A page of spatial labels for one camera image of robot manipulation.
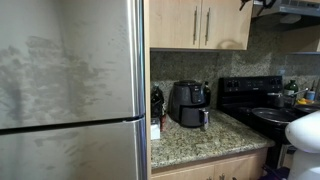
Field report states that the light wood cabinet door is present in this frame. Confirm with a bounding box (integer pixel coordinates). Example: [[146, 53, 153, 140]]
[[199, 0, 254, 51], [149, 0, 202, 50]]

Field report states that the dark robot base platform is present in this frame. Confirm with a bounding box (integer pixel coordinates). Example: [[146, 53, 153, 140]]
[[261, 164, 292, 180]]

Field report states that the light wood base cabinet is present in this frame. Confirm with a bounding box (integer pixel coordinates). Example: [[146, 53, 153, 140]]
[[150, 147, 270, 180]]

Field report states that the small steel freezer door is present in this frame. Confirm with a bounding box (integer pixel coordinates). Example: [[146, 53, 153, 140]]
[[0, 117, 148, 180]]

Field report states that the range hood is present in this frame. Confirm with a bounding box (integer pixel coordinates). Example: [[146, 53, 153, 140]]
[[250, 0, 320, 33]]

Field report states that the dark olive oil bottle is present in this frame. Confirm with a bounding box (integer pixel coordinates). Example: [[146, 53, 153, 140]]
[[202, 80, 212, 108]]

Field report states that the green glass bottle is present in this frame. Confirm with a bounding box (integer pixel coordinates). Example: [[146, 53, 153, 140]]
[[283, 79, 300, 98]]

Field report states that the black electric stove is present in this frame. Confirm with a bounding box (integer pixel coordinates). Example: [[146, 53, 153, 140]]
[[215, 75, 303, 169]]

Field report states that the silver cooking pot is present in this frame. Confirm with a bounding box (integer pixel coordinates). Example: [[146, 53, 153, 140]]
[[266, 92, 285, 109]]

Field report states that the blue and white container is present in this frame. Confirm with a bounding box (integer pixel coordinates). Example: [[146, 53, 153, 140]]
[[305, 89, 316, 102]]

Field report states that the black frying pan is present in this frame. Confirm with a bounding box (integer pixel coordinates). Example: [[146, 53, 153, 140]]
[[250, 106, 299, 126]]

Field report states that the small yellow item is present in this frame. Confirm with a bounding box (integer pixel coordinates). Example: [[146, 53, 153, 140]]
[[296, 97, 314, 106]]

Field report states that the black air fryer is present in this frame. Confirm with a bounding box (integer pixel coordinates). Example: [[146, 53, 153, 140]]
[[167, 79, 212, 129]]

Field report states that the tall light wood side panel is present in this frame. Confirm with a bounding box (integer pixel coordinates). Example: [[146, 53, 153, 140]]
[[143, 0, 153, 180]]

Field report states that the dark shallow pan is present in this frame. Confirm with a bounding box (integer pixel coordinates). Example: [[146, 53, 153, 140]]
[[293, 103, 320, 115]]

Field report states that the dark sauce bottle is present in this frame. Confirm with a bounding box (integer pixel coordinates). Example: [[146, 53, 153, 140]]
[[150, 82, 166, 120]]

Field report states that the small red bottle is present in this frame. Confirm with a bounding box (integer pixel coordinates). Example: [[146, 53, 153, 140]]
[[159, 113, 167, 133]]

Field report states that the small white box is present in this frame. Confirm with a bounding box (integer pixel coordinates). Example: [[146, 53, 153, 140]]
[[150, 117, 162, 141]]

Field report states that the silver bar door handle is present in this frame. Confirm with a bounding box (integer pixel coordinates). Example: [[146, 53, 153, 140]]
[[204, 7, 212, 47], [192, 5, 199, 46]]

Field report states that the light wood wall cabinet body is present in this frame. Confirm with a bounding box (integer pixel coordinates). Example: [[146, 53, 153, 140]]
[[149, 47, 250, 53]]

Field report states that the light wood side wall cabinet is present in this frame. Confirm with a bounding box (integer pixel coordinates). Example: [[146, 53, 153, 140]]
[[286, 31, 320, 56]]

